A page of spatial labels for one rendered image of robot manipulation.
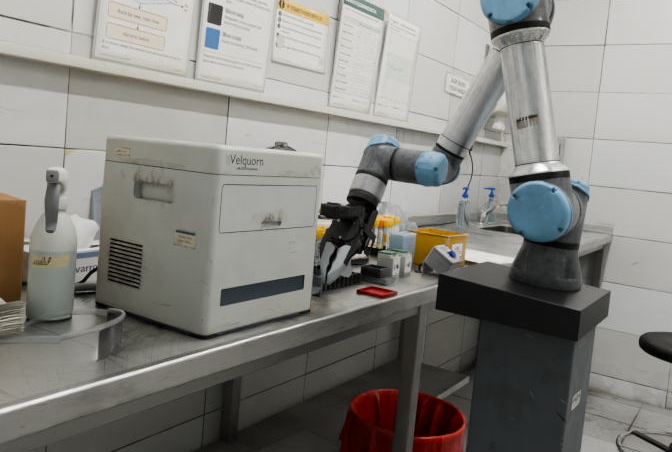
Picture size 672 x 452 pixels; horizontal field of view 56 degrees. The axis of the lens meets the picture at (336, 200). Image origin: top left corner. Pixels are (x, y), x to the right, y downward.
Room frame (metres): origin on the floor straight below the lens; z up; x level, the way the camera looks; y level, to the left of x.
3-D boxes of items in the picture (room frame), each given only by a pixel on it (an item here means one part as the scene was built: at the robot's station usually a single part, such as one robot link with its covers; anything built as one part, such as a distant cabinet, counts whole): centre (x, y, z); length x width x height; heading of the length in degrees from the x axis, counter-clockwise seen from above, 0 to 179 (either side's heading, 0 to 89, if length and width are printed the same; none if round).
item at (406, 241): (1.76, -0.20, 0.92); 0.10 x 0.07 x 0.10; 153
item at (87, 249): (1.32, 0.53, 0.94); 0.22 x 0.12 x 0.13; 151
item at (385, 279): (1.55, -0.11, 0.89); 0.09 x 0.05 x 0.04; 59
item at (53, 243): (0.99, 0.44, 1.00); 0.09 x 0.08 x 0.24; 57
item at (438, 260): (1.71, -0.29, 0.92); 0.13 x 0.07 x 0.08; 57
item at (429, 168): (1.41, -0.18, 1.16); 0.11 x 0.11 x 0.08; 60
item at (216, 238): (1.16, 0.21, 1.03); 0.31 x 0.27 x 0.30; 147
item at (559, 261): (1.38, -0.47, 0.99); 0.15 x 0.15 x 0.10
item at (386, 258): (1.61, -0.15, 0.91); 0.05 x 0.04 x 0.07; 57
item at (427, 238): (1.89, -0.31, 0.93); 0.13 x 0.13 x 0.10; 54
